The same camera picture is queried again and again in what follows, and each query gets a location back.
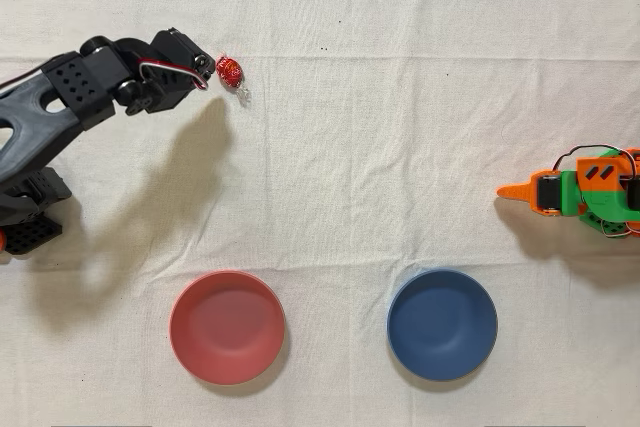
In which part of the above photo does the orange arm servo cable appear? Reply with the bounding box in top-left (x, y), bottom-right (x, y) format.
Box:
top-left (551, 144), bottom-right (639, 173)

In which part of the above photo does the white tablecloth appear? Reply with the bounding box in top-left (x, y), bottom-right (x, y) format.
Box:
top-left (0, 0), bottom-right (640, 427)

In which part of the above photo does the red candy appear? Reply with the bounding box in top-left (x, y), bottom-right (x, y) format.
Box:
top-left (215, 53), bottom-right (252, 107)

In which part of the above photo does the blue bowl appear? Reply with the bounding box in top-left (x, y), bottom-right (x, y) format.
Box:
top-left (386, 268), bottom-right (499, 382)

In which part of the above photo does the black gripper servo cable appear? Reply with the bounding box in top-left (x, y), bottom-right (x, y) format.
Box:
top-left (137, 58), bottom-right (210, 92)

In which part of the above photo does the red bowl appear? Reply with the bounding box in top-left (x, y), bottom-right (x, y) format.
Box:
top-left (168, 269), bottom-right (287, 387)

